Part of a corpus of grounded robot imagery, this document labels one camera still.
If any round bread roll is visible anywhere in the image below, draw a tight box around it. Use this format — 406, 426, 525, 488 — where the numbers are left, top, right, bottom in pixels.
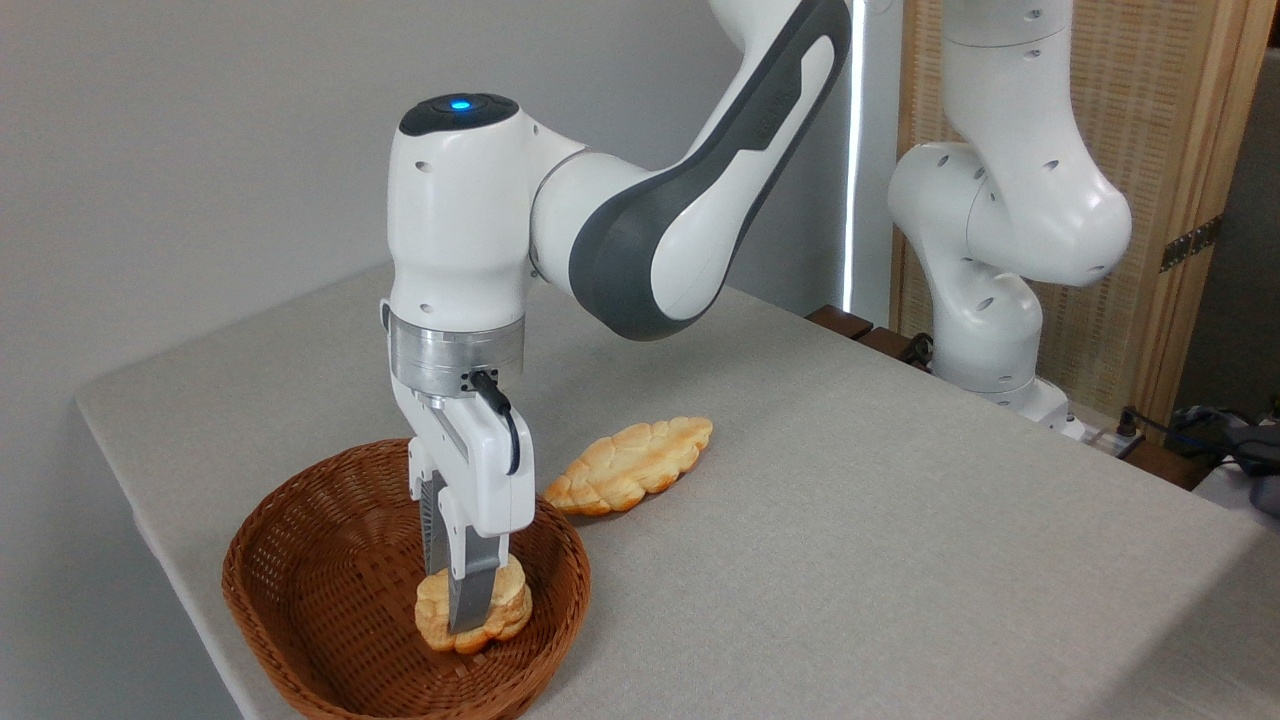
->
414, 558, 535, 656

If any dark brown wooden slat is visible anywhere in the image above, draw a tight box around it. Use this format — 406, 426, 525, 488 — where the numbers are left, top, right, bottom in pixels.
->
857, 326, 934, 373
805, 304, 876, 342

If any long braided bread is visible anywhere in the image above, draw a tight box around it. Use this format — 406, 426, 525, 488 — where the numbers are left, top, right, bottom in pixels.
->
543, 416, 715, 517

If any black power cable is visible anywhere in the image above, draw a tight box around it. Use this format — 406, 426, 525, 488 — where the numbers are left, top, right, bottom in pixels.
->
1114, 404, 1280, 453

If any metal screen hinge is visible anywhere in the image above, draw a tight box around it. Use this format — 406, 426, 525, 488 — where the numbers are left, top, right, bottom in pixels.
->
1160, 214, 1224, 273

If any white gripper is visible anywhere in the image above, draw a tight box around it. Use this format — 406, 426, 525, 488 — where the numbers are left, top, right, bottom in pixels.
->
390, 378, 535, 635

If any wooden rattan folding screen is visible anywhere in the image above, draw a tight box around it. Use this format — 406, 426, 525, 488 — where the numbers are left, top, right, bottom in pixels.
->
890, 0, 1280, 433

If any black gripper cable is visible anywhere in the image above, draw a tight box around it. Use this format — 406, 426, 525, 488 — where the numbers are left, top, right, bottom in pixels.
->
464, 367, 522, 477

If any brown wicker basket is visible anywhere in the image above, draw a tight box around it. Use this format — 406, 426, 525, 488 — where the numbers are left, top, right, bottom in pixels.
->
221, 438, 592, 720

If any dark grey bag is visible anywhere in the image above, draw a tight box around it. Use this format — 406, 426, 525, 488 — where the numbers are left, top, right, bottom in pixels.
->
1168, 404, 1280, 518

